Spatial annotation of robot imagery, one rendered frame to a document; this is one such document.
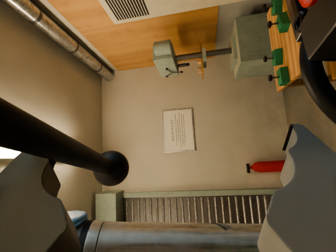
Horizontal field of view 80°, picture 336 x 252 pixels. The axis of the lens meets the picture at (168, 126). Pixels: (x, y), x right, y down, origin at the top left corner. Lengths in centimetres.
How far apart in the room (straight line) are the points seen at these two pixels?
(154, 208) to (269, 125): 197
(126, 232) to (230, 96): 277
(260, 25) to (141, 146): 213
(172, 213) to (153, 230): 258
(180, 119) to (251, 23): 149
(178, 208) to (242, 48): 215
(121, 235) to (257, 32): 215
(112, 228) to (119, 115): 288
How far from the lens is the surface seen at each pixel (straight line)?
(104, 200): 305
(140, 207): 314
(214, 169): 294
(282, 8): 172
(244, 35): 230
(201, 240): 47
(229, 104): 305
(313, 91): 36
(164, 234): 47
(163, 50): 215
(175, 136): 297
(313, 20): 22
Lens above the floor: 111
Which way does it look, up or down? 10 degrees up
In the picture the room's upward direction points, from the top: 95 degrees counter-clockwise
